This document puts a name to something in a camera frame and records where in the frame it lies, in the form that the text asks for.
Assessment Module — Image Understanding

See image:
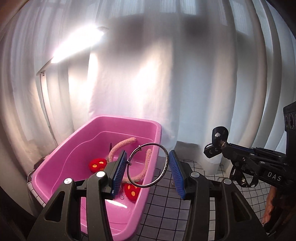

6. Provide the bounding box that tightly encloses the pink plastic bin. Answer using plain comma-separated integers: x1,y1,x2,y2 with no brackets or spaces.
28,116,162,240

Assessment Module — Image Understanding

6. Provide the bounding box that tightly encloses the silver bangle with clasp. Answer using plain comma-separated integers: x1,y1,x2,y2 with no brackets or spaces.
126,143,169,188

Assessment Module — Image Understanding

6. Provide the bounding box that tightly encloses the white curtain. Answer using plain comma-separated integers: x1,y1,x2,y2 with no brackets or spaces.
0,0,296,216

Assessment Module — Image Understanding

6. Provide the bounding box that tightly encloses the pink strawberry plush headband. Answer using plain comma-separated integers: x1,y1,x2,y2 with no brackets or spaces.
89,136,153,200

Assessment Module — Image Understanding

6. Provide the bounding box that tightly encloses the right hand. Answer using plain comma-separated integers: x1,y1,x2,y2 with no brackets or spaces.
261,186,281,225

